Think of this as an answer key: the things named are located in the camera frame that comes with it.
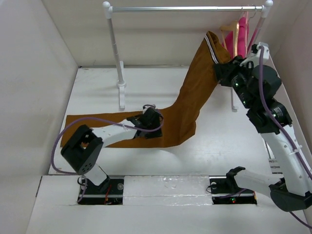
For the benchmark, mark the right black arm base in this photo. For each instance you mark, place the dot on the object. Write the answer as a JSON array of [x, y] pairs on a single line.
[[225, 191]]

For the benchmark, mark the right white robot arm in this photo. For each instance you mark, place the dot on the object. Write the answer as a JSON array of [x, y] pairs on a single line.
[[272, 121]]

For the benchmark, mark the aluminium rail on right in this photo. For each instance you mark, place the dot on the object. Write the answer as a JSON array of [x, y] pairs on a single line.
[[271, 159]]

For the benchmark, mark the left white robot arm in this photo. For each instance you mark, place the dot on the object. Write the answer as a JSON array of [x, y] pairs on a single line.
[[83, 148]]

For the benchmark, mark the pink garment on hanger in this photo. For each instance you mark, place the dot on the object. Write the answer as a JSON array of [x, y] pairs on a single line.
[[241, 40]]

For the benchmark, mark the pink clothes hanger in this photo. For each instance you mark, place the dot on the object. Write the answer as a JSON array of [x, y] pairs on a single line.
[[247, 20]]

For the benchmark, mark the silver and white clothes rack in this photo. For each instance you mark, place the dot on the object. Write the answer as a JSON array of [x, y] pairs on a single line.
[[109, 10]]

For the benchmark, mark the wooden clothes hanger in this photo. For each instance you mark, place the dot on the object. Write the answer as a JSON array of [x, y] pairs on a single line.
[[234, 28]]

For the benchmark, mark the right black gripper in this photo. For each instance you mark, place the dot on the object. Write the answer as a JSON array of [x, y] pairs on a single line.
[[224, 70]]

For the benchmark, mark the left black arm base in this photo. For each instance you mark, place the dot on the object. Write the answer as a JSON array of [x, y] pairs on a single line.
[[110, 193]]

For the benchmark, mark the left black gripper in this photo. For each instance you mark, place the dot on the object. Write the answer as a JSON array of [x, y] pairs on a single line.
[[155, 134]]

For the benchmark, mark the brown trousers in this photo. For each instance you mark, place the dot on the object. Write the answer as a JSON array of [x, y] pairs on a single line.
[[199, 83]]

